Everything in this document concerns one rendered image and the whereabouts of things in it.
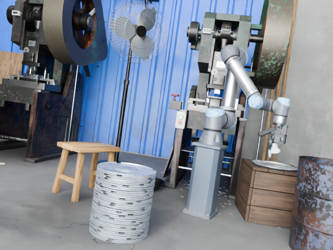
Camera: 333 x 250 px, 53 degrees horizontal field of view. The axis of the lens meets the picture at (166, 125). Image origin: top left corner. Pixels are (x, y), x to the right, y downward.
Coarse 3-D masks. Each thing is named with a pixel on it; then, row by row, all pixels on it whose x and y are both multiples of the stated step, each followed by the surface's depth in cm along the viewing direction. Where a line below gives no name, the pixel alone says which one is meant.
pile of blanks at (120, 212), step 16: (96, 176) 159; (112, 176) 149; (128, 176) 149; (96, 192) 155; (112, 192) 149; (128, 192) 149; (144, 192) 153; (96, 208) 156; (112, 208) 152; (128, 208) 150; (144, 208) 155; (96, 224) 154; (112, 224) 150; (128, 224) 151; (144, 224) 157; (112, 240) 150; (128, 240) 151
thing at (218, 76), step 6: (216, 54) 280; (216, 60) 281; (216, 66) 281; (222, 66) 280; (216, 72) 280; (222, 72) 280; (210, 78) 282; (216, 78) 278; (222, 78) 277; (216, 84) 281; (222, 84) 277
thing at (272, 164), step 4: (256, 160) 232; (260, 160) 234; (260, 164) 212; (264, 164) 218; (268, 164) 218; (272, 164) 219; (276, 164) 222; (280, 164) 231; (284, 164) 231; (276, 168) 207; (280, 168) 206; (284, 168) 213; (288, 168) 215; (292, 168) 218; (296, 168) 219
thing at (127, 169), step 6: (102, 162) 168; (108, 162) 172; (114, 162) 175; (108, 168) 159; (114, 168) 160; (120, 168) 160; (126, 168) 162; (132, 168) 164; (138, 168) 169; (144, 168) 171; (150, 168) 172; (120, 174) 148; (126, 174) 149; (132, 174) 153; (138, 174) 155; (144, 174) 157; (150, 174) 159
